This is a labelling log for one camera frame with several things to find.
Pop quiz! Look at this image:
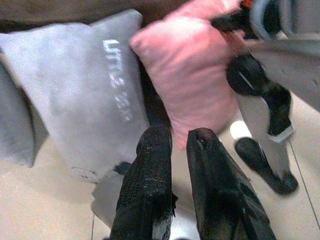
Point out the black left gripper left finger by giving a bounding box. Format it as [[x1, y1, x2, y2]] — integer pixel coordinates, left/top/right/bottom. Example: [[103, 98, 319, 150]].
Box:
[[108, 125, 179, 240]]

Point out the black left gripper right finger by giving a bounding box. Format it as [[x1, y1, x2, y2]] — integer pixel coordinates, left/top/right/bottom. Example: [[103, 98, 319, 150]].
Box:
[[186, 127, 277, 240]]

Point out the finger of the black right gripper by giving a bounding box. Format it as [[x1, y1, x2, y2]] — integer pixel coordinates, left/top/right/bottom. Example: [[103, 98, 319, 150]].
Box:
[[211, 15, 241, 33]]

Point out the pink pillow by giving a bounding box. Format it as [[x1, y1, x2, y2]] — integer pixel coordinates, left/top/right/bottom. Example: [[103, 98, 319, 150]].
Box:
[[129, 0, 252, 151]]

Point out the grey pillow with white print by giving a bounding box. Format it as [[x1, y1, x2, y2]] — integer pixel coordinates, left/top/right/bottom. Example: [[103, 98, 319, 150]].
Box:
[[0, 9, 151, 184]]

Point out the plain grey pillow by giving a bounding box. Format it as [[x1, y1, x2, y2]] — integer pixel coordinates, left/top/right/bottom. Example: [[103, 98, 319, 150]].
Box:
[[0, 59, 50, 168]]

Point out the dark brown sofa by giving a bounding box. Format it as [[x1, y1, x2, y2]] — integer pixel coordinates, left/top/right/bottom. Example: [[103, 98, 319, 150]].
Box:
[[0, 0, 193, 28]]

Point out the black robot foot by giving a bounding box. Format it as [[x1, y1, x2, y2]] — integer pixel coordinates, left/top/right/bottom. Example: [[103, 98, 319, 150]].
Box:
[[234, 137, 300, 197]]

